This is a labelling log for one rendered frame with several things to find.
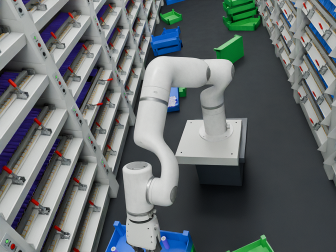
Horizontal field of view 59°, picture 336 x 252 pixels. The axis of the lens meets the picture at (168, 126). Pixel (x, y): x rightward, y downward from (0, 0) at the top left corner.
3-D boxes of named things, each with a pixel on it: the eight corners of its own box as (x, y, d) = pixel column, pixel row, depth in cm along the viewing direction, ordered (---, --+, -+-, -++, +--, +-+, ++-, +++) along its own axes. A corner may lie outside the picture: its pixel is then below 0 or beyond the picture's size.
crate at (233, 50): (244, 55, 285) (237, 53, 290) (242, 35, 272) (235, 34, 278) (222, 70, 273) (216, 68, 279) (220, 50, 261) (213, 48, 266)
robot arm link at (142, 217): (160, 201, 91) (160, 210, 92) (135, 197, 95) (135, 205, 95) (147, 216, 84) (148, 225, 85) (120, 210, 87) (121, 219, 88)
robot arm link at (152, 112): (193, 107, 93) (178, 208, 86) (147, 105, 99) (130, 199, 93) (183, 98, 84) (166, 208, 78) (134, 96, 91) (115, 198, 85)
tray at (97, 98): (112, 75, 212) (111, 63, 205) (88, 132, 166) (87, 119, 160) (84, 72, 212) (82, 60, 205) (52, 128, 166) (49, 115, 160)
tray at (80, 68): (102, 50, 200) (100, 30, 190) (74, 104, 154) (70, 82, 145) (72, 47, 200) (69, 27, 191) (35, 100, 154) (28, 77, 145)
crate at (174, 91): (179, 110, 242) (177, 105, 235) (155, 113, 246) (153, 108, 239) (178, 81, 257) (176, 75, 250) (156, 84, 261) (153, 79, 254)
